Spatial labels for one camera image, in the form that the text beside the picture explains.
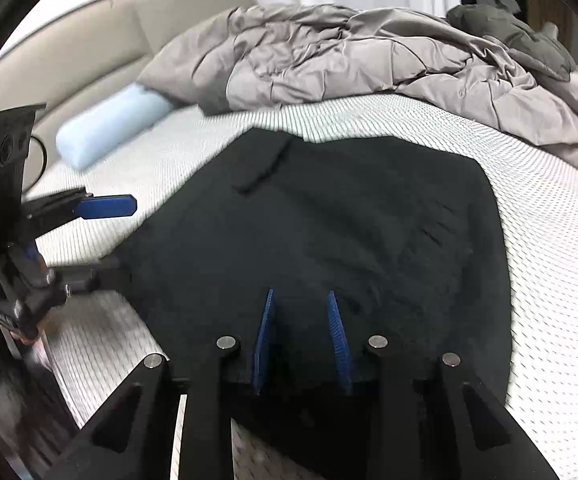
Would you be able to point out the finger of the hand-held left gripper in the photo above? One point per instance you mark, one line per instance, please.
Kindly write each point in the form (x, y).
(89, 272)
(109, 206)

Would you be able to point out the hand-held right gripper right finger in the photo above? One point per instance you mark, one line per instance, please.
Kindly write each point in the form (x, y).
(339, 345)

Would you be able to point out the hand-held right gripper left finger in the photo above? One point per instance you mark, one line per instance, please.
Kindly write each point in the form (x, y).
(264, 340)

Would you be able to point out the black pants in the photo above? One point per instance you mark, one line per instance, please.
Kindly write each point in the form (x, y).
(344, 220)

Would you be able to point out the light blue pillow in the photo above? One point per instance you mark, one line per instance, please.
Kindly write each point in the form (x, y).
(114, 120)

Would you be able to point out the beige padded headboard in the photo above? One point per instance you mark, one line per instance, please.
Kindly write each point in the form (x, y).
(94, 45)

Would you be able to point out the white patterned mattress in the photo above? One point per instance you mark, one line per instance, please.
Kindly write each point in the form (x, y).
(544, 260)

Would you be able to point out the grey duvet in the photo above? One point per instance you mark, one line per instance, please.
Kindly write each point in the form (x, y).
(344, 60)

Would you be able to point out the dark grey pillow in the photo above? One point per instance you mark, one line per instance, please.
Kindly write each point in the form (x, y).
(514, 35)

